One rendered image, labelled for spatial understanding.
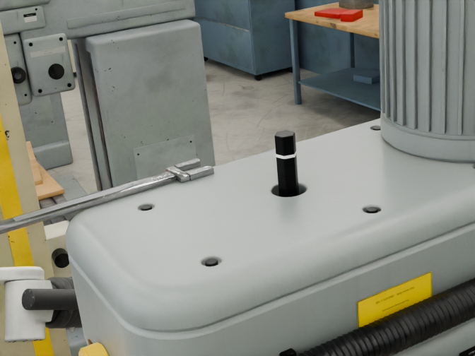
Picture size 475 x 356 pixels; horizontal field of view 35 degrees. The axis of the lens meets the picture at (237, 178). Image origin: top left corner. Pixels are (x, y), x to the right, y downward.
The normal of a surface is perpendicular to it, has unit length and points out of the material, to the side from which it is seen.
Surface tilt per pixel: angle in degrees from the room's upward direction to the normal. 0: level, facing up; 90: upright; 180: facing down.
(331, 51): 90
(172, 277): 0
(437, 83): 90
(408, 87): 90
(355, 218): 0
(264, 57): 90
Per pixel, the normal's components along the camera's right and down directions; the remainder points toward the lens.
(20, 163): 0.49, 0.29
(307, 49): -0.87, 0.26
